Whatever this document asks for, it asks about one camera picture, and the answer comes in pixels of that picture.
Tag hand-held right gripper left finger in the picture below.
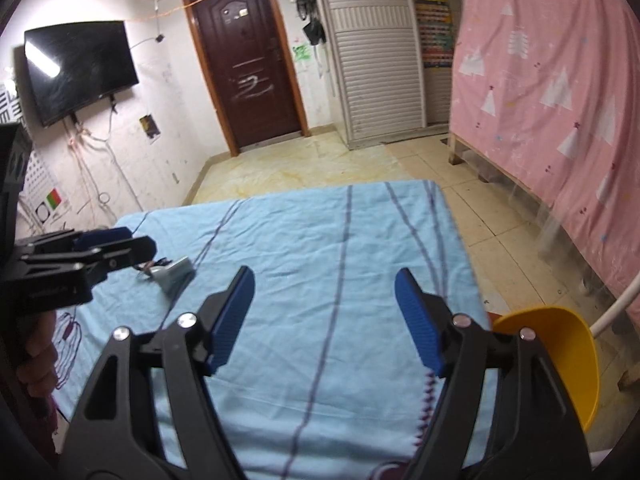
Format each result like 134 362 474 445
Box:
59 266 257 480

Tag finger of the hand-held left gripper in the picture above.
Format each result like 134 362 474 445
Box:
20 235 156 288
17 227 133 258

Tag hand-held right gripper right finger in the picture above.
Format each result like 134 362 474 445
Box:
395 267 593 480

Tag yellow plastic basin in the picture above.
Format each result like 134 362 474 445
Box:
492 306 601 433

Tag person's left hand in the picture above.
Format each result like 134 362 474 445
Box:
14 310 60 403

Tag white patterned test chart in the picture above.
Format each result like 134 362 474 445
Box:
0 80 71 233

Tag blue striped sheet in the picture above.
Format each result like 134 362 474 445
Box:
50 180 506 480

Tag translucent mosquito net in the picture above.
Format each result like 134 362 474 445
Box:
535 180 616 293

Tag black flat television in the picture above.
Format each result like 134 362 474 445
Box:
24 21 140 128

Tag dark brown door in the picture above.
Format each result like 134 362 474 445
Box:
181 0 311 158

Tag white louvred wardrobe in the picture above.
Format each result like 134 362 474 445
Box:
305 0 456 150

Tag pink printed bed curtain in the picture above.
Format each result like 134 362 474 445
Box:
448 0 640 306

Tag small black hanging bag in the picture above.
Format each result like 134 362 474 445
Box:
303 19 327 46

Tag white wall cables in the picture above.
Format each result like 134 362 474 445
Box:
67 110 143 216

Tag colourful chart wall poster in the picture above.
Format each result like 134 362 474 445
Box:
414 0 456 70

